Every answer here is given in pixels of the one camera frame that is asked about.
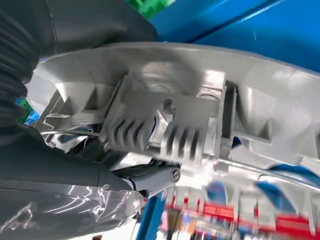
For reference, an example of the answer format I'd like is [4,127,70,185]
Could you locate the blue metal shelf rack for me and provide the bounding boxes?
[136,0,320,240]

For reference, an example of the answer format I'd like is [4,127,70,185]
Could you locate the green plastic crate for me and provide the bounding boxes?
[126,0,176,19]

